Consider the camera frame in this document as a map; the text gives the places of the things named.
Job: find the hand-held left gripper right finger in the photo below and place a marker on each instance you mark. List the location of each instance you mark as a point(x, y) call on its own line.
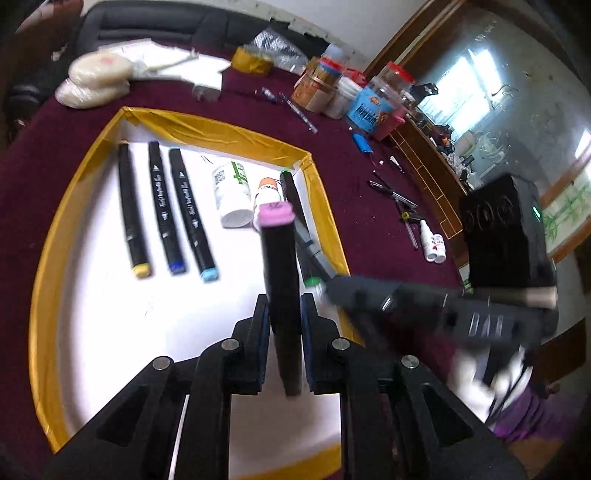
point(307, 341)

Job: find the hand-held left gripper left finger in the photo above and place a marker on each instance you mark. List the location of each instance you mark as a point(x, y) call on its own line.
point(263, 337)

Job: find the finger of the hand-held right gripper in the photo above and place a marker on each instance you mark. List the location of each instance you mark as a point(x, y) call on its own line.
point(355, 293)

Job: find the black marker lilac cap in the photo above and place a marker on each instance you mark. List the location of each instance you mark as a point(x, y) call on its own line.
point(279, 277)

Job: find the white pill bottle red label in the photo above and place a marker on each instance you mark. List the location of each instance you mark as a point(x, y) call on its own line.
point(438, 248)

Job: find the black marker green cap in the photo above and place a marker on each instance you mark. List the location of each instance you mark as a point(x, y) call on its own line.
point(295, 207)

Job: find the small white bottle orange end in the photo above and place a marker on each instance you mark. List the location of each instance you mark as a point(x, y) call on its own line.
point(267, 196)

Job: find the black marker light blue cap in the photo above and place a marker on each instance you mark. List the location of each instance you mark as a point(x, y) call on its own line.
point(189, 212)

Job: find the white bottle green label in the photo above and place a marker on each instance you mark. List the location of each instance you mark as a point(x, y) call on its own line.
point(228, 194)

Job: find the white tray yellow taped rim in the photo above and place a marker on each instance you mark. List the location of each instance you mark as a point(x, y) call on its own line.
point(115, 323)

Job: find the black marker yellow cap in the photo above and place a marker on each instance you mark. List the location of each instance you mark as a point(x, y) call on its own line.
point(130, 207)

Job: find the person's right hand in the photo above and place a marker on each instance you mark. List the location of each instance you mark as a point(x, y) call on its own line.
point(464, 374)

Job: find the bamboo painted panel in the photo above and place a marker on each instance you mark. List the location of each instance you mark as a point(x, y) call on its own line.
point(561, 217)

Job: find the wooden brick pattern counter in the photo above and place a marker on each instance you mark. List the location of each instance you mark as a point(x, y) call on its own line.
point(425, 170)

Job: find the metal nail clipper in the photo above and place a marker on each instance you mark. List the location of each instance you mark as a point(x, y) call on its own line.
point(395, 162)

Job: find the clear jar blue cartoon label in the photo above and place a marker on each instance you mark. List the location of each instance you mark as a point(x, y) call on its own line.
point(371, 108)

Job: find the thin clear pen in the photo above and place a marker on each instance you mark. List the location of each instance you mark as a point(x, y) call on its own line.
point(300, 114)

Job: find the clear jar red lid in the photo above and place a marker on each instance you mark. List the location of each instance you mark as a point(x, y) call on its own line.
point(397, 76)

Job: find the white plastic jar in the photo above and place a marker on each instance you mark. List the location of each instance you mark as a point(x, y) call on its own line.
point(344, 99)

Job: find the jar with coloured lids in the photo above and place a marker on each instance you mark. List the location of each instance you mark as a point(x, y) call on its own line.
point(333, 62)

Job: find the white charger plug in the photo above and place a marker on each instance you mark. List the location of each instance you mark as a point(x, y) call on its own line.
point(207, 87)

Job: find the yellow tape roll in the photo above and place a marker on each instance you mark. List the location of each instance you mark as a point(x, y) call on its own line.
point(251, 62)

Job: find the silver foil bag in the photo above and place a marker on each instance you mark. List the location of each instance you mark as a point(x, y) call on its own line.
point(277, 44)

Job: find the white papers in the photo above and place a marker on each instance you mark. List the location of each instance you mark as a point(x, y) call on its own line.
point(161, 62)

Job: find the round white cake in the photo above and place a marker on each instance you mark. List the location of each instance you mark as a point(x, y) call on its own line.
point(87, 96)
point(99, 69)

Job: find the black leather sofa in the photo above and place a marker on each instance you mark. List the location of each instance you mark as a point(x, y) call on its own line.
point(161, 25)

